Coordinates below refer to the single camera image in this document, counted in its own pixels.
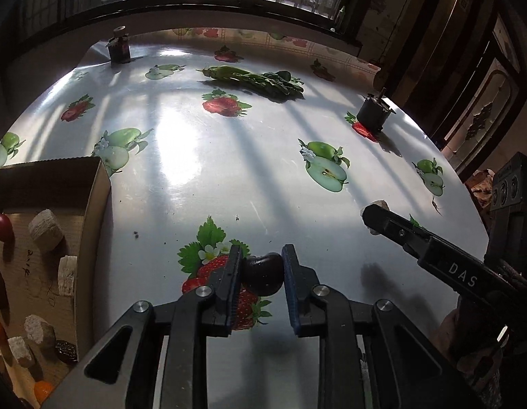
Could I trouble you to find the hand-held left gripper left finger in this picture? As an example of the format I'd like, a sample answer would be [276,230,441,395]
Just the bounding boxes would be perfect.
[55,245,244,409]

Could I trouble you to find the wooden door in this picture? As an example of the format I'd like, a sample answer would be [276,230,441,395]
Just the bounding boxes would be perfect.
[417,0,527,171]

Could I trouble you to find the person's right forearm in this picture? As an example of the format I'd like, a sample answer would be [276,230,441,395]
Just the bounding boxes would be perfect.
[434,307,502,409]

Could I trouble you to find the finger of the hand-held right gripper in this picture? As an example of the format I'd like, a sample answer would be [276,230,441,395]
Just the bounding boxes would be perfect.
[362,203,434,261]

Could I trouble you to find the fruit-print tablecloth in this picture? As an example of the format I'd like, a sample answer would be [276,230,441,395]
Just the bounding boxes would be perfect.
[0,28,490,409]

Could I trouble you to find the small black motor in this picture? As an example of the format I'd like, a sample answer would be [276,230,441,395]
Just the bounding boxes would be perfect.
[107,27,132,64]

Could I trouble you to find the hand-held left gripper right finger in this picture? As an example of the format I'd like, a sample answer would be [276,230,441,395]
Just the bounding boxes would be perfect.
[281,244,485,409]

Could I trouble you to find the dark purple plum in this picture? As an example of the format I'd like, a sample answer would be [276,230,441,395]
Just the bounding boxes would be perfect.
[241,253,285,297]

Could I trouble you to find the green leafy vegetable bunch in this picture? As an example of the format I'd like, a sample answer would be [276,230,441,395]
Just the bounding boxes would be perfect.
[197,66,304,101]

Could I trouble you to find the barred window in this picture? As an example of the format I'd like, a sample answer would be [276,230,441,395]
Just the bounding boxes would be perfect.
[0,0,362,47]

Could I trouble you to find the large black cylindrical motor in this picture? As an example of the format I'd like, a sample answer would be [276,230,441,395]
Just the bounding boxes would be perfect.
[357,87,396,133]

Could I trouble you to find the brown cardboard box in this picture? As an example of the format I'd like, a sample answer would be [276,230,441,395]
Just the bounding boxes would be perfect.
[0,157,112,409]

